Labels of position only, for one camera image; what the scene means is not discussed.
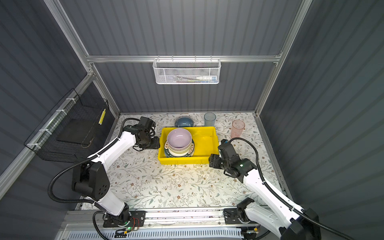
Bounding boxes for green rim lettered plate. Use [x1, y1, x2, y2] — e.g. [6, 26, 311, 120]
[164, 141, 195, 158]

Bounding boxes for yellow plastic bin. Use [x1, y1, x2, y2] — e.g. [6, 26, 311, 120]
[158, 127, 219, 165]

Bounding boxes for purple ceramic bowl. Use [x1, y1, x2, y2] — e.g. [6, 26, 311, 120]
[167, 128, 193, 151]

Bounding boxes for green ceramic bowl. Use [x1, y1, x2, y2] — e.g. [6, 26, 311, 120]
[165, 144, 195, 157]

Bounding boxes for dark blue ceramic bowl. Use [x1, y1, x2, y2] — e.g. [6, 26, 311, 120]
[175, 116, 194, 128]

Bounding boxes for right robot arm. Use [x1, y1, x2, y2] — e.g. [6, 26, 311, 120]
[209, 140, 322, 240]

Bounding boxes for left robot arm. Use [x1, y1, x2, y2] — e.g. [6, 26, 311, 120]
[72, 117, 160, 226]

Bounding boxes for grey translucent cup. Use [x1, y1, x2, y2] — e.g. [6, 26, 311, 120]
[204, 113, 217, 127]

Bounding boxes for pink translucent cup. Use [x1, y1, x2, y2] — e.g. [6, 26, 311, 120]
[231, 120, 245, 139]

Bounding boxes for yellow tag on basket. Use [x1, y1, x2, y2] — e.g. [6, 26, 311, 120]
[98, 109, 106, 126]

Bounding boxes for items in white basket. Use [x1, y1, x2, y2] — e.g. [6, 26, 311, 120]
[165, 76, 219, 84]

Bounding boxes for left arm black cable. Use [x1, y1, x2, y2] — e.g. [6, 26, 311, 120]
[47, 117, 142, 240]

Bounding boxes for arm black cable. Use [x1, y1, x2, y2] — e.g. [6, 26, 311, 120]
[47, 117, 142, 240]
[228, 137, 358, 240]

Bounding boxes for black wire basket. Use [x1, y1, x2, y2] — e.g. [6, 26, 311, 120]
[24, 89, 115, 163]

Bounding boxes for white wire mesh basket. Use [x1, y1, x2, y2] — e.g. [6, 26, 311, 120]
[153, 57, 222, 85]

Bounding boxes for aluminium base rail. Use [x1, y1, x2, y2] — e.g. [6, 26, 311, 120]
[59, 205, 307, 233]

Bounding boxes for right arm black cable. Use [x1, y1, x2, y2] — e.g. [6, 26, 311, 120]
[228, 137, 358, 240]

